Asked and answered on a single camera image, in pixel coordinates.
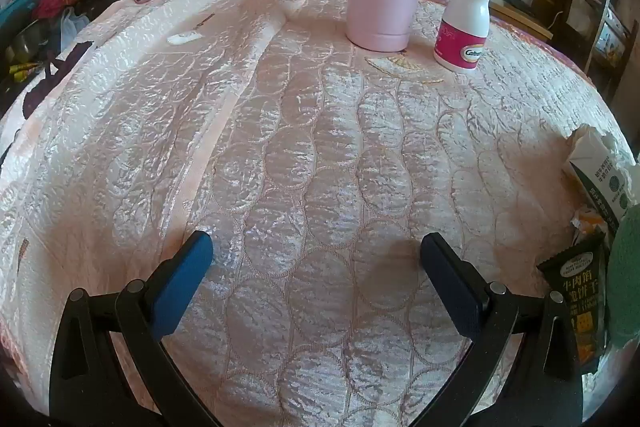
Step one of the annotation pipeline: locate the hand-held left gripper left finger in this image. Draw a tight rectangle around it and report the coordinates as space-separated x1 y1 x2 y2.
49 231 223 427

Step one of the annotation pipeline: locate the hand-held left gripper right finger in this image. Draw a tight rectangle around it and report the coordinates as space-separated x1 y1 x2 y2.
415 232 585 427

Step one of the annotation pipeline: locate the dark green snack packet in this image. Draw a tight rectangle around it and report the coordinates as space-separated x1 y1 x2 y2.
536 229 608 375

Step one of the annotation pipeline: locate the white orange snack wrapper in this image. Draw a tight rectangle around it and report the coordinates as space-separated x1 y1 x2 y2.
570 207 608 248

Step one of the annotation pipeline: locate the green cloth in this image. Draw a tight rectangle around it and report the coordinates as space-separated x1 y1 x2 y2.
605 204 640 348

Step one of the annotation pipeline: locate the pink quilted blanket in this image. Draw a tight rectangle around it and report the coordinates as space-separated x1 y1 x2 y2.
0 0 636 427

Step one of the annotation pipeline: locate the white green milk carton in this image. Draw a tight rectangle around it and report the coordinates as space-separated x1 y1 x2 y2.
562 125 636 238

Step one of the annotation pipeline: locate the white pill bottle pink label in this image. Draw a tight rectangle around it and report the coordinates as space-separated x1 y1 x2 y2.
433 0 499 72

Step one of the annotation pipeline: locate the wooden chair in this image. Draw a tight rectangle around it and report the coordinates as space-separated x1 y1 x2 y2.
555 0 640 102

